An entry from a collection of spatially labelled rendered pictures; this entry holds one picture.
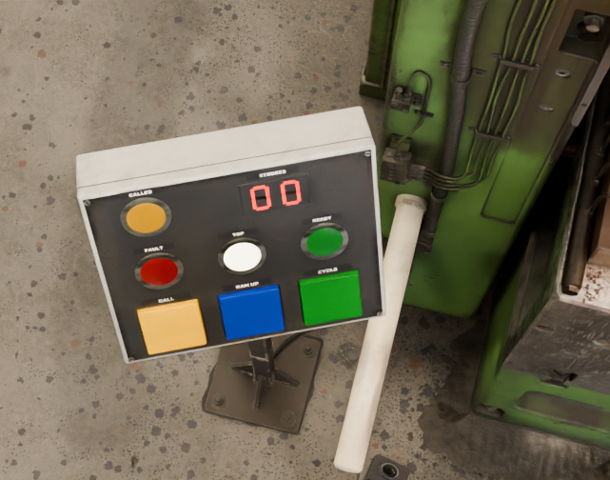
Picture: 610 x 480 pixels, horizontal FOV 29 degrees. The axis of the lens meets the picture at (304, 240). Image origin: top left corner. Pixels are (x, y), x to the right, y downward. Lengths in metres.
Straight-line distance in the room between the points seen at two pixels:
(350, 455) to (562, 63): 0.70
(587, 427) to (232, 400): 0.71
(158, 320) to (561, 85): 0.57
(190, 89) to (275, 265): 1.32
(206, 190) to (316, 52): 1.42
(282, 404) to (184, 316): 1.03
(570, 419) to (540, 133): 0.87
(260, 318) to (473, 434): 1.08
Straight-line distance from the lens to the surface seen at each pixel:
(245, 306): 1.47
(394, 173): 1.78
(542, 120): 1.60
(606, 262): 1.63
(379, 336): 1.86
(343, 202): 1.40
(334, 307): 1.50
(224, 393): 2.49
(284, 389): 2.48
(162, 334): 1.49
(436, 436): 2.49
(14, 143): 2.73
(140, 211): 1.36
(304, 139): 1.37
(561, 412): 2.38
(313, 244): 1.43
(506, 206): 1.90
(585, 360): 1.89
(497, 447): 2.50
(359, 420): 1.83
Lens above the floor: 2.45
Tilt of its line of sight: 72 degrees down
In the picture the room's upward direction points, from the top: straight up
